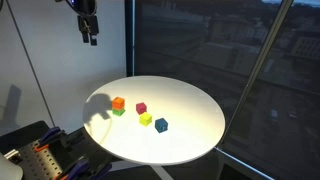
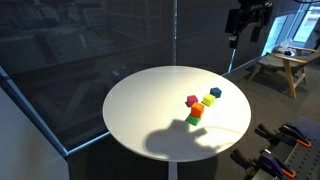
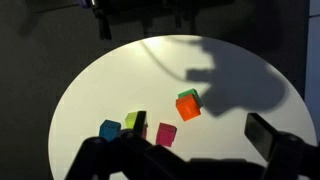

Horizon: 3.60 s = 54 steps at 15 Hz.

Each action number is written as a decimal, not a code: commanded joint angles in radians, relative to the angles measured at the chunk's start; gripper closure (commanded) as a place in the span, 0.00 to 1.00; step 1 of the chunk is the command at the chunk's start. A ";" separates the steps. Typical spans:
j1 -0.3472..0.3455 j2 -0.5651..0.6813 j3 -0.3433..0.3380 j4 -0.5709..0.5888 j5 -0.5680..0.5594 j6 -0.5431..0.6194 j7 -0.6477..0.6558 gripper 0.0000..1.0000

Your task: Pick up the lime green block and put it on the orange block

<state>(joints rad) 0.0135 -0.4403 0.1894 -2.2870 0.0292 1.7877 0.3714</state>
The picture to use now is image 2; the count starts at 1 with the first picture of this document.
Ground orange block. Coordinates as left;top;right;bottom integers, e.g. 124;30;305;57
190;102;205;119

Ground purple spring clamp orange handles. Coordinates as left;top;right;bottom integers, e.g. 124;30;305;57
254;121;313;149
230;148;297;180

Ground white table pedestal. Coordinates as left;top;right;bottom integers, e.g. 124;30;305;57
167;161;179;180

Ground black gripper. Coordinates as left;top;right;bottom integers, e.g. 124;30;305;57
225;0;274;50

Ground lime green block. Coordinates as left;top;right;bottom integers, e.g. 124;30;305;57
202;93;217;108

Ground magenta block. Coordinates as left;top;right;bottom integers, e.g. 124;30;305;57
186;94;199;108

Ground metal window mullion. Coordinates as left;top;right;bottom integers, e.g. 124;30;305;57
0;66;69;158

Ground dark green block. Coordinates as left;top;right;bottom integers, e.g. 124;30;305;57
185;114;202;127

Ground blue block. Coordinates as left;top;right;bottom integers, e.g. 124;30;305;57
209;87;223;99

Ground pale clutter bundle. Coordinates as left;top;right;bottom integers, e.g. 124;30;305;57
275;40;297;57

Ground wooden armchair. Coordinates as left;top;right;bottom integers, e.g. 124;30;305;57
248;44;320;100

